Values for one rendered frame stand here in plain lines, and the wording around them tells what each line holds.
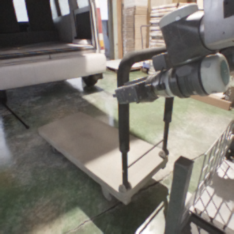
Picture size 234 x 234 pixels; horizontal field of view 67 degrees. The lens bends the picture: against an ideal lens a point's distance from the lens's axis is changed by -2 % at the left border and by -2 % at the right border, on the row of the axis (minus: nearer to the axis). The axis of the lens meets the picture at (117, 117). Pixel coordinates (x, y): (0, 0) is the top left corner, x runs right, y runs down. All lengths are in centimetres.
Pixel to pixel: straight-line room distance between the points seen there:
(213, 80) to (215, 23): 15
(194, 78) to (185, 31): 9
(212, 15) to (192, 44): 11
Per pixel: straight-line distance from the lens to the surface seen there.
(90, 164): 97
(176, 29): 39
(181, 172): 40
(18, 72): 221
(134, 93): 46
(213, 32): 27
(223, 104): 226
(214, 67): 39
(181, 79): 42
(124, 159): 71
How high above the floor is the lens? 83
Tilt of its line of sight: 26 degrees down
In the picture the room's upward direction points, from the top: 2 degrees counter-clockwise
